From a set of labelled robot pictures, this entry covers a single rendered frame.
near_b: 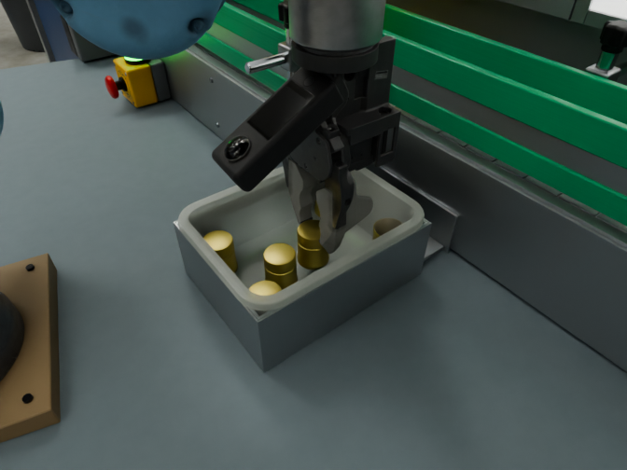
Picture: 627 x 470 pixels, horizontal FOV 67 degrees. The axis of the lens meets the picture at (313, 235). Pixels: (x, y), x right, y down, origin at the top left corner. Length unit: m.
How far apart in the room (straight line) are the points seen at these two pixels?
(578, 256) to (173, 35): 0.41
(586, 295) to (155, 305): 0.44
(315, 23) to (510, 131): 0.24
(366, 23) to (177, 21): 0.19
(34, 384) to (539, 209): 0.50
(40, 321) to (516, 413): 0.47
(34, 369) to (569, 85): 0.59
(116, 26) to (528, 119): 0.38
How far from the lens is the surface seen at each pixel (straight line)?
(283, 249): 0.50
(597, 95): 0.55
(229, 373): 0.49
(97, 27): 0.23
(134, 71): 0.92
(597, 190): 0.50
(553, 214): 0.50
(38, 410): 0.49
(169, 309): 0.55
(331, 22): 0.37
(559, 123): 0.49
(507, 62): 0.60
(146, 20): 0.23
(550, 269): 0.53
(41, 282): 0.59
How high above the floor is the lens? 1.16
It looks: 42 degrees down
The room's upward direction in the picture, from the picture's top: straight up
